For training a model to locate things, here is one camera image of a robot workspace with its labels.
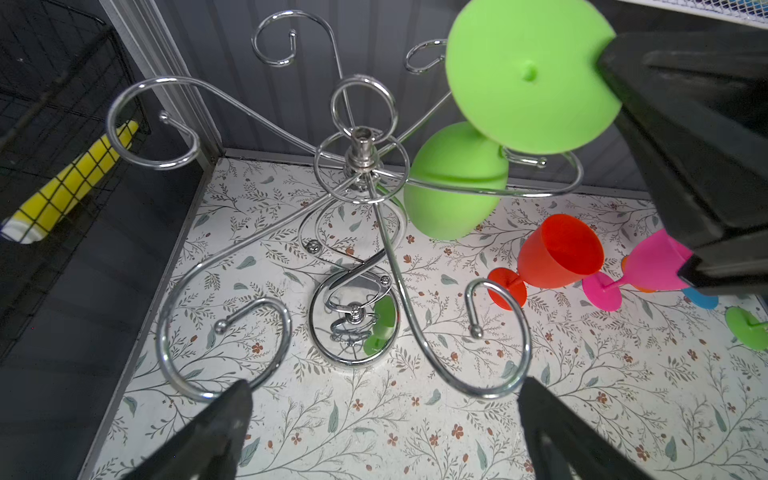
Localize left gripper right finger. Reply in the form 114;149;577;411
518;377;649;479

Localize pink plastic wine glass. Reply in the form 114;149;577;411
582;229;693;312

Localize chrome wine glass rack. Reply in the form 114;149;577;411
105;9;584;402

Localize green plastic wine glass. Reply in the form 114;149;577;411
404;0;621;240
725;307;768;351

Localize blue plastic wine glass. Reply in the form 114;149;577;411
682;288;719;310

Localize red plastic wine glass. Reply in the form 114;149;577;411
488;214;605;305

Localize white wire mesh basket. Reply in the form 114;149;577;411
623;0;767;30

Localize yellow item in black basket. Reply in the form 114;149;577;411
1;134;120;245

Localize black wire basket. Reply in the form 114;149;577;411
1;1;133;354

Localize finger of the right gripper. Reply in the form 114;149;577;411
597;30;767;295

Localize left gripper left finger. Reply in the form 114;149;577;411
126;380;253;479

